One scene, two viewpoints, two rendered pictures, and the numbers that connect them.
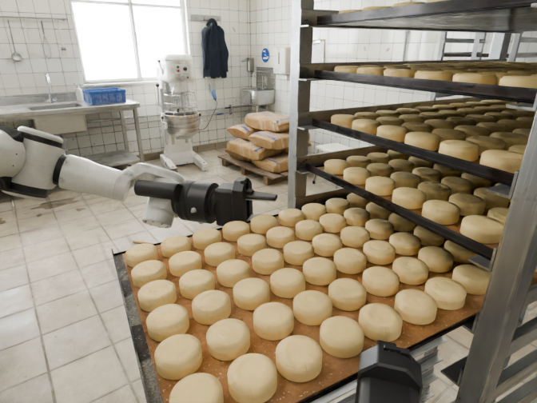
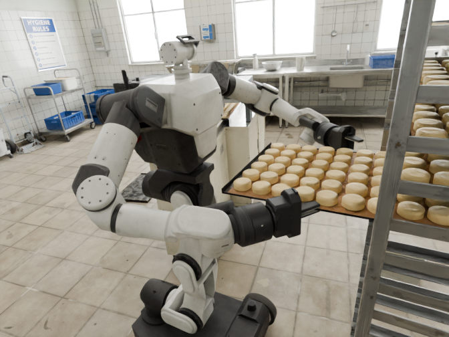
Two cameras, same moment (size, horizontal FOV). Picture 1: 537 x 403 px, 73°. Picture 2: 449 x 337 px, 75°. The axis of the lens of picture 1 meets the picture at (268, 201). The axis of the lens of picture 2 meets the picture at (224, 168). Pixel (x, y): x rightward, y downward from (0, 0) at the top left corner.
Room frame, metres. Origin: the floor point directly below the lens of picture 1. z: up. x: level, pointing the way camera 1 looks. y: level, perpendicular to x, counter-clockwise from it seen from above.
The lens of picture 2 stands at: (-0.18, -0.51, 1.53)
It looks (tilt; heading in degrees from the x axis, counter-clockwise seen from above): 25 degrees down; 57
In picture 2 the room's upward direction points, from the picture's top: 5 degrees counter-clockwise
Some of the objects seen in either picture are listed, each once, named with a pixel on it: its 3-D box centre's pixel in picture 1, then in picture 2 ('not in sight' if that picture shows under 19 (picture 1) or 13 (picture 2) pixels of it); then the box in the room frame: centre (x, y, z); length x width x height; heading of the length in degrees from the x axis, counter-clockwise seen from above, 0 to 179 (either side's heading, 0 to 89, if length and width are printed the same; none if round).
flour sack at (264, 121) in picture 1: (272, 121); not in sight; (4.54, -0.04, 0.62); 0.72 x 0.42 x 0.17; 42
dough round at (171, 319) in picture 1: (168, 321); (259, 167); (0.36, 0.12, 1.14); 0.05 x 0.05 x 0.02
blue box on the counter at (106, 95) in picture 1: (105, 95); (385, 61); (4.32, 1.88, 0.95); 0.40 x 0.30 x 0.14; 129
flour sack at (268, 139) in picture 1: (280, 137); not in sight; (4.34, -0.15, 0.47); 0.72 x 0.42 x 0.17; 131
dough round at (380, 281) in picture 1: (380, 281); (356, 190); (0.43, -0.16, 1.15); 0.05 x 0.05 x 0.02
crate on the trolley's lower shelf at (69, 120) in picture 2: not in sight; (65, 120); (0.34, 5.46, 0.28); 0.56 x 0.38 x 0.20; 44
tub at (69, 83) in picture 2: not in sight; (61, 83); (0.47, 5.58, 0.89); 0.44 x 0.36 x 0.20; 135
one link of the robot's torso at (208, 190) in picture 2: not in sight; (176, 182); (0.21, 0.46, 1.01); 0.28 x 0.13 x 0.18; 118
